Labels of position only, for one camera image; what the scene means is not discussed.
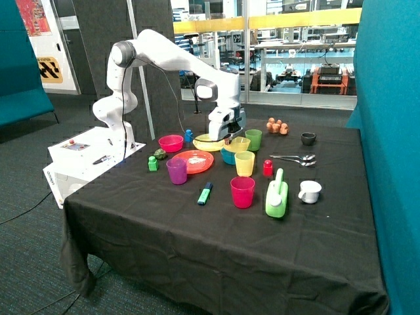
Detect green toy block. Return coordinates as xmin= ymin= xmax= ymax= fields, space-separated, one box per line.
xmin=148 ymin=156 xmax=159 ymax=171

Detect teal sofa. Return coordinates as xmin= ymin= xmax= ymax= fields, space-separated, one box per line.
xmin=0 ymin=0 xmax=54 ymax=127

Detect yellow plastic bowl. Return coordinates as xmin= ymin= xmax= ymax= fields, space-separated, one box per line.
xmin=223 ymin=136 xmax=251 ymax=153

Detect orange plastic plate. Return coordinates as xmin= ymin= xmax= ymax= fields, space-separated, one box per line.
xmin=174 ymin=150 xmax=214 ymax=175

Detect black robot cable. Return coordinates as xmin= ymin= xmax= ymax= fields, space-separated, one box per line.
xmin=93 ymin=56 xmax=227 ymax=165

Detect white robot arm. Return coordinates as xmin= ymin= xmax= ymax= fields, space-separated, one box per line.
xmin=93 ymin=29 xmax=246 ymax=152

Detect green plastic cup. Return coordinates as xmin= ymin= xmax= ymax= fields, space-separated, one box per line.
xmin=245 ymin=129 xmax=263 ymax=152

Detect green highlighter pen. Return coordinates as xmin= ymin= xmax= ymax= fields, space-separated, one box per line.
xmin=197 ymin=182 xmax=213 ymax=206

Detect pink plastic cup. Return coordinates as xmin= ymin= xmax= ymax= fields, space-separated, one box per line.
xmin=230 ymin=177 xmax=255 ymax=209

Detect small black bowl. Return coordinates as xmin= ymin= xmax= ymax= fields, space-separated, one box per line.
xmin=301 ymin=133 xmax=316 ymax=146

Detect orange mobile robot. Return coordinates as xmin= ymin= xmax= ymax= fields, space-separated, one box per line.
xmin=310 ymin=64 xmax=348 ymax=95

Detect purple plastic cup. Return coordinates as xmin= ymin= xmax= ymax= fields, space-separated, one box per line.
xmin=166 ymin=158 xmax=187 ymax=185

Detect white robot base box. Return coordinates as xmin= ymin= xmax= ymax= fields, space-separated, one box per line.
xmin=43 ymin=127 xmax=145 ymax=208

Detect red wall poster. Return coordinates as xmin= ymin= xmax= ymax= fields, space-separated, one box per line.
xmin=15 ymin=0 xmax=52 ymax=37

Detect blue toy block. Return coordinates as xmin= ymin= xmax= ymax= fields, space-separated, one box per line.
xmin=184 ymin=129 xmax=194 ymax=142

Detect yellow black sign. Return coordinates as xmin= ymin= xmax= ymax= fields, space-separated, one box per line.
xmin=37 ymin=56 xmax=63 ymax=84

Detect blue plastic bowl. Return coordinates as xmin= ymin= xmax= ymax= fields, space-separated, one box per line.
xmin=220 ymin=148 xmax=236 ymax=165

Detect pink plastic bowl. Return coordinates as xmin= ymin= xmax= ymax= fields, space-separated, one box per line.
xmin=158 ymin=135 xmax=184 ymax=153

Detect yellow plastic cup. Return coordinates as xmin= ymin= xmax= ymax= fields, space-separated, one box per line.
xmin=234 ymin=151 xmax=255 ymax=177

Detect black tablecloth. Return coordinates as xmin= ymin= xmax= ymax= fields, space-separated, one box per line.
xmin=60 ymin=124 xmax=390 ymax=314

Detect dark green toy vegetable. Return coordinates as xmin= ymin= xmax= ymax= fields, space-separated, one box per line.
xmin=154 ymin=148 xmax=167 ymax=161

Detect green toy watering can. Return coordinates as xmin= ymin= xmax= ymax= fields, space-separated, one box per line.
xmin=265 ymin=168 xmax=289 ymax=219

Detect yellow plastic plate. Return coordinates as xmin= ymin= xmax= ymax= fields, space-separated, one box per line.
xmin=193 ymin=134 xmax=225 ymax=152

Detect teal partition wall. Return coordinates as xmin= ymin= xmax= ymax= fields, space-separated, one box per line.
xmin=347 ymin=1 xmax=419 ymax=314

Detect white ceramic mug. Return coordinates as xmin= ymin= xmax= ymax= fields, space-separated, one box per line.
xmin=298 ymin=180 xmax=322 ymax=204

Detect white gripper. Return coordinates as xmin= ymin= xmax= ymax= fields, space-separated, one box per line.
xmin=209 ymin=106 xmax=246 ymax=145

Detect lower metal spoon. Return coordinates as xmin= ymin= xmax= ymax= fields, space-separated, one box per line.
xmin=282 ymin=159 xmax=316 ymax=167

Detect upper metal spoon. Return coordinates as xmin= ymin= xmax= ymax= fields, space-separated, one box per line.
xmin=270 ymin=154 xmax=316 ymax=161

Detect orange toy potatoes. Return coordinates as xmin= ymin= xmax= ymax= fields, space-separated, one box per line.
xmin=266 ymin=117 xmax=289 ymax=136

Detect red toy block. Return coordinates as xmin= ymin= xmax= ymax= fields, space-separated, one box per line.
xmin=263 ymin=159 xmax=273 ymax=177

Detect metal spoon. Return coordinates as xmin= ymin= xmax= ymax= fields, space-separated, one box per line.
xmin=282 ymin=159 xmax=316 ymax=167
xmin=270 ymin=154 xmax=316 ymax=161

